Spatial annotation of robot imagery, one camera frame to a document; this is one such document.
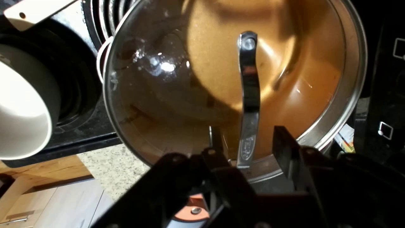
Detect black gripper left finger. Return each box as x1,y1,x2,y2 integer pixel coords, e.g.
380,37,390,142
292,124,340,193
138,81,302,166
200,146,259,213

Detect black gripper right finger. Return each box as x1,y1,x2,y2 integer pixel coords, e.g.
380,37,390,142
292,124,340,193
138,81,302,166
272,124,327,200

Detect glass lid with steel handle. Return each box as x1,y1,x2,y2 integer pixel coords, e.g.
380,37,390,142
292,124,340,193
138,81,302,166
101,0,370,186

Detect grey pot with copper interior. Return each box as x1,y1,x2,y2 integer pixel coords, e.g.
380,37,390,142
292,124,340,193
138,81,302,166
121,0,362,188

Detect small orange object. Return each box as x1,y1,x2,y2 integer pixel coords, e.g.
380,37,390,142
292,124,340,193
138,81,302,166
172,193,211,223

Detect white printed packet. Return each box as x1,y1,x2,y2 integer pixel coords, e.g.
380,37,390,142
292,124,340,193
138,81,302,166
334,122,359,155

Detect wooden base cabinet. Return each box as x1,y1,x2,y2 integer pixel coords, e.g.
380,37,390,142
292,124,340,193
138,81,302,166
0,155,108,228

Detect coil stove burner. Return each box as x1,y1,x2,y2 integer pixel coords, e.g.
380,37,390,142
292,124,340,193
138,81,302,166
81,0,143,51

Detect white and purple bowl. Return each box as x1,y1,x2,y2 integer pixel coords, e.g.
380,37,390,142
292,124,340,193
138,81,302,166
0,43,63,162

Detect light wooden board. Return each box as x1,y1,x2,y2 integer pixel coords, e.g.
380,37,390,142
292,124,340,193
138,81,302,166
3,0,78,33

